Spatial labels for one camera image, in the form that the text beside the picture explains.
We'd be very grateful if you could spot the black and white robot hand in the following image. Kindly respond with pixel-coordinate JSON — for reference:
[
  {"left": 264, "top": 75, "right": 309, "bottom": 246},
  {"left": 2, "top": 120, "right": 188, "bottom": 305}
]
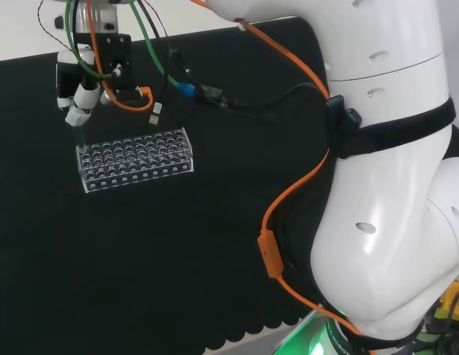
[{"left": 55, "top": 47, "right": 101, "bottom": 129}]

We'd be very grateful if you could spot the clear glass test tube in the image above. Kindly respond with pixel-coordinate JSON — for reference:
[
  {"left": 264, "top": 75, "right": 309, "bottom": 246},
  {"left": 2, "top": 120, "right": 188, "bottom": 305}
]
[{"left": 75, "top": 124, "right": 87, "bottom": 153}]

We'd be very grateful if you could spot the clear test tube rack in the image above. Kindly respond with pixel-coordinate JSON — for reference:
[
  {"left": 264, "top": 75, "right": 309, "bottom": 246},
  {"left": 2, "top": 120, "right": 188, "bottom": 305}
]
[{"left": 75, "top": 126, "right": 195, "bottom": 195}]

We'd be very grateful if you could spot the black cloth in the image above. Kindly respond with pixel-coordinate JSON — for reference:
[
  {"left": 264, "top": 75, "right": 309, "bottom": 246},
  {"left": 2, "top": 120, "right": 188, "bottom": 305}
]
[{"left": 0, "top": 16, "right": 338, "bottom": 355}]

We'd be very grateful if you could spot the green cable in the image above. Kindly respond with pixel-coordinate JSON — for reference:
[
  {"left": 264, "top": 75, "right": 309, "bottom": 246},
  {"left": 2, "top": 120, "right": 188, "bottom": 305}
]
[
  {"left": 64, "top": 0, "right": 114, "bottom": 81},
  {"left": 128, "top": 0, "right": 186, "bottom": 92}
]

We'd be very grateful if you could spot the thin red wire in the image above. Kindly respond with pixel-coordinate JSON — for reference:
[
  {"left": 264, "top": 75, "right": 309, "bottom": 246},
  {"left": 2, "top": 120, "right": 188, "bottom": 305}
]
[{"left": 35, "top": 0, "right": 72, "bottom": 52}]

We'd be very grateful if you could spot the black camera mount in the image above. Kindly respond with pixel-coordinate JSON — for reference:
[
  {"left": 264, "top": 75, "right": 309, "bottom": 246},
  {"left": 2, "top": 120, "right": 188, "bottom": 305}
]
[{"left": 90, "top": 33, "right": 135, "bottom": 103}]

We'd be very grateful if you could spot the black cable with blue plug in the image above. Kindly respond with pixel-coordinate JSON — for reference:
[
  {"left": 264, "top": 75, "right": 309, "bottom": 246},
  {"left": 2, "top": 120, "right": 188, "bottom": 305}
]
[{"left": 176, "top": 81, "right": 330, "bottom": 125}]

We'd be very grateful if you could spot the flat orange cable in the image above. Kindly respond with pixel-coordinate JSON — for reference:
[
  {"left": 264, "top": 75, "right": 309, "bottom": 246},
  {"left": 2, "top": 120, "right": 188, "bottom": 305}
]
[{"left": 191, "top": 0, "right": 376, "bottom": 355}]

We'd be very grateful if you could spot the black strap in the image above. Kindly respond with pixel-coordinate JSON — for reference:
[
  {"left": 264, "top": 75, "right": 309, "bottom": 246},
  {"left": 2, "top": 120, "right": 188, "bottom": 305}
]
[{"left": 326, "top": 97, "right": 458, "bottom": 160}]

